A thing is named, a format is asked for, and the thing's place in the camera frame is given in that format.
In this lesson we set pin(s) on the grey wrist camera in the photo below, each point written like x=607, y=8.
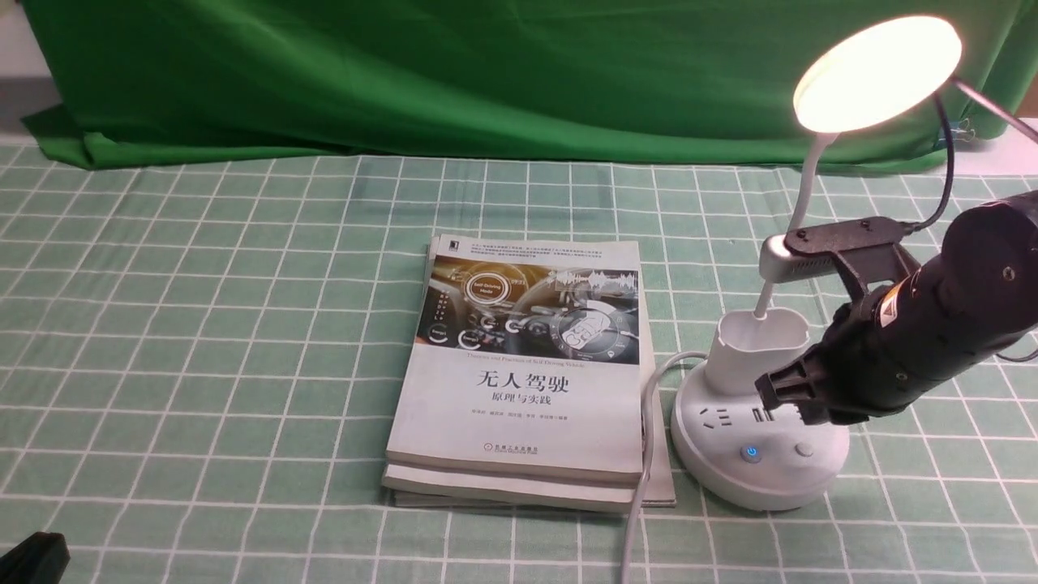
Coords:
x=862, y=252

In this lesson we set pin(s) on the green checked tablecloth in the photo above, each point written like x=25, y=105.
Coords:
x=200, y=363

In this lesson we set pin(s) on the white desk lamp with sockets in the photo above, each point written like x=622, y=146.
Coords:
x=771, y=459

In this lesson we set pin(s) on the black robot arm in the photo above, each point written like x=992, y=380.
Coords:
x=989, y=251

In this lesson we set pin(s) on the top self-driving textbook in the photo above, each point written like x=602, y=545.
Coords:
x=519, y=389

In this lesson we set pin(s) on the silver binder clip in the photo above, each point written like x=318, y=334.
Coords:
x=964, y=131

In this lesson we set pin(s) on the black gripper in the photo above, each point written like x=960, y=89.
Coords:
x=881, y=355

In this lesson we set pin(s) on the black object at corner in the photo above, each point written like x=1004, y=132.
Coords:
x=41, y=558

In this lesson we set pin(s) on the green backdrop cloth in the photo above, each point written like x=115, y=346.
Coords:
x=637, y=82

